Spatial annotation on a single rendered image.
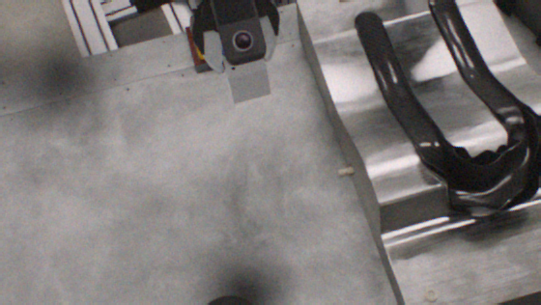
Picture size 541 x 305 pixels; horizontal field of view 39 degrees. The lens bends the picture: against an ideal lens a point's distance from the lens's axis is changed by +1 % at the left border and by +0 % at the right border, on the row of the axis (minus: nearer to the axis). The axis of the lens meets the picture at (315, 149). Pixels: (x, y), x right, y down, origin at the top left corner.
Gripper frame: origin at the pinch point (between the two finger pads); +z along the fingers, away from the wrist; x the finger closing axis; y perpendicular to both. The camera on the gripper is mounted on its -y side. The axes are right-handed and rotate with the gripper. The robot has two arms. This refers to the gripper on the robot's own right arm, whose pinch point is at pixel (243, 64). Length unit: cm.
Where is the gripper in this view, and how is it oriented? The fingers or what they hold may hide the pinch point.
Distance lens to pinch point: 97.2
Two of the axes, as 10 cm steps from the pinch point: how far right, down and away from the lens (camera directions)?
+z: 0.6, 5.2, 8.5
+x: -9.6, 2.7, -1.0
